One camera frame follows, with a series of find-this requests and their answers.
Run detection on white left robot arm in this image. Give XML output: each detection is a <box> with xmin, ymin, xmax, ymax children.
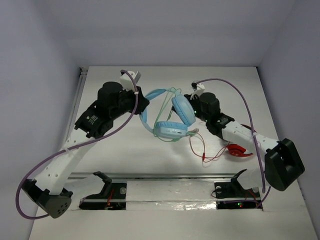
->
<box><xmin>17</xmin><ymin>81</ymin><xmax>150</xmax><ymax>219</ymax></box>

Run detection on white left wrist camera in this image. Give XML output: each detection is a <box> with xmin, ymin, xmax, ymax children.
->
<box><xmin>119</xmin><ymin>69</ymin><xmax>141</xmax><ymax>92</ymax></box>

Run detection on light blue headphones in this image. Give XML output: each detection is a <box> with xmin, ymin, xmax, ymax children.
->
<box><xmin>139</xmin><ymin>87</ymin><xmax>199</xmax><ymax>142</ymax></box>

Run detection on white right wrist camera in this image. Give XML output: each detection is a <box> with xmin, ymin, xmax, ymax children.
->
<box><xmin>190</xmin><ymin>81</ymin><xmax>205</xmax><ymax>100</ymax></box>

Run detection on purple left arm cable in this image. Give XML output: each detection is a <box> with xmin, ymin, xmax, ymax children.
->
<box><xmin>15</xmin><ymin>69</ymin><xmax>139</xmax><ymax>220</ymax></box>

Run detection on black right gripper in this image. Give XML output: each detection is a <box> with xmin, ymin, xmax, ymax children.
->
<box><xmin>172</xmin><ymin>93</ymin><xmax>210</xmax><ymax>123</ymax></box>

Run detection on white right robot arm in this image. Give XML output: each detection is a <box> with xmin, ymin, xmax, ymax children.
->
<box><xmin>185</xmin><ymin>92</ymin><xmax>305</xmax><ymax>197</ymax></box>

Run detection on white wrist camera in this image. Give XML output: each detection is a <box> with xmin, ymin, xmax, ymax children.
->
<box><xmin>119</xmin><ymin>69</ymin><xmax>141</xmax><ymax>92</ymax></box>
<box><xmin>190</xmin><ymin>81</ymin><xmax>205</xmax><ymax>100</ymax></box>

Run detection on red headphones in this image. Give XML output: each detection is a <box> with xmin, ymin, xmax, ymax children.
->
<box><xmin>224</xmin><ymin>124</ymin><xmax>256</xmax><ymax>159</ymax></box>

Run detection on red headphone cable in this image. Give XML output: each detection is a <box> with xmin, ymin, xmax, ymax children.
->
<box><xmin>188</xmin><ymin>132</ymin><xmax>234</xmax><ymax>163</ymax></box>

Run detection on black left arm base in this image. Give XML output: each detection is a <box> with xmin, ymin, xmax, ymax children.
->
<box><xmin>79</xmin><ymin>171</ymin><xmax>127</xmax><ymax>211</ymax></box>

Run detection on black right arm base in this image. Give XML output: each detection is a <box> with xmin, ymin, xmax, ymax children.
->
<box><xmin>211</xmin><ymin>169</ymin><xmax>262</xmax><ymax>210</ymax></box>

